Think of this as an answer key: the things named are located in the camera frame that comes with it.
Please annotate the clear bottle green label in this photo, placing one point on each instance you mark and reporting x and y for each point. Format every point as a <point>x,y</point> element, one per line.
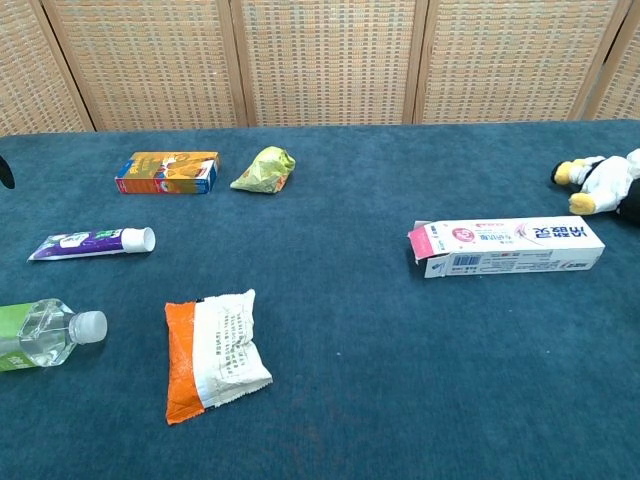
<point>35,332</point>

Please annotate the bamboo folding screen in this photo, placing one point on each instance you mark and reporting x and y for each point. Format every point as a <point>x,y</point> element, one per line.
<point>325,60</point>

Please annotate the purple toothpaste tube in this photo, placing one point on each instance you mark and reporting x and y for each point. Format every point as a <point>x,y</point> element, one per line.
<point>85,242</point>

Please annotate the teal felt table mat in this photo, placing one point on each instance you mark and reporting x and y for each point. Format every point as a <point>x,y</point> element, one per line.
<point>350,325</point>

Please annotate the orange white snack packet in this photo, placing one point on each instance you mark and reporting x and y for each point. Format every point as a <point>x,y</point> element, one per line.
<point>215,352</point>

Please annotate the black white penguin plush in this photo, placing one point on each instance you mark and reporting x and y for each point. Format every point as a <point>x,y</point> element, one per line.
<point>607,182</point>

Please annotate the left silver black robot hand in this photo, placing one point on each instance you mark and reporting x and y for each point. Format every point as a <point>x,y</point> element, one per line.
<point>6,172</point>

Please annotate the white pink toothpaste box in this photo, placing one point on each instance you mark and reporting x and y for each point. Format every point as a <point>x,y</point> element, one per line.
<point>505,247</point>

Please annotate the yellow-green crumpled snack bag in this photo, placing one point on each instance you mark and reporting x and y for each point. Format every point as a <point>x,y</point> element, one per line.
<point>265,172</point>

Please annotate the orange blue snack box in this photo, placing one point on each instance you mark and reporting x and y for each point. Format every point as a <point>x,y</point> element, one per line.
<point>167,174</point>

